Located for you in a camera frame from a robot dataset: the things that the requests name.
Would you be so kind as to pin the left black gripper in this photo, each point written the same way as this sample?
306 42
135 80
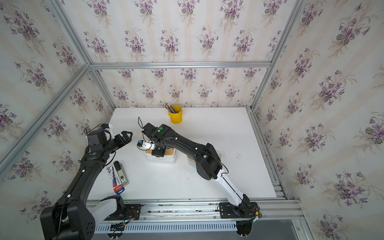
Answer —
121 143

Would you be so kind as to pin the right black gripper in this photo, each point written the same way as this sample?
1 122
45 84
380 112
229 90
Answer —
158 154

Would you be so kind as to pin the clear plastic tissue box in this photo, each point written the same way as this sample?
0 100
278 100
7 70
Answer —
191 162

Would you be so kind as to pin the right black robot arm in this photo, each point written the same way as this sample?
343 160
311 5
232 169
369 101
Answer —
208 163

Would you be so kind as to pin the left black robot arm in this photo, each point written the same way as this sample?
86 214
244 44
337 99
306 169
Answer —
69 218

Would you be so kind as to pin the yellow metal pen bucket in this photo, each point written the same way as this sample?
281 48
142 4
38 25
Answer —
176 114

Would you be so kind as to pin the colored pencils bundle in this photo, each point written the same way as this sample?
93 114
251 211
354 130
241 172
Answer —
170 108

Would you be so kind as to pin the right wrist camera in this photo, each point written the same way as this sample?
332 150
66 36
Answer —
145 145

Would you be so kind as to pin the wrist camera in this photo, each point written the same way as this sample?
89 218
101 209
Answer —
145 145
106 128

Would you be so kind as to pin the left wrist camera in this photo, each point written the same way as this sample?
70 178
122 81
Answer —
106 128

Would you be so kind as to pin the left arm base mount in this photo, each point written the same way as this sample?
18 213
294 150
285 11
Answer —
125 213

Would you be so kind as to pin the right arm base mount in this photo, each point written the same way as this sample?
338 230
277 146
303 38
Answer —
244 215

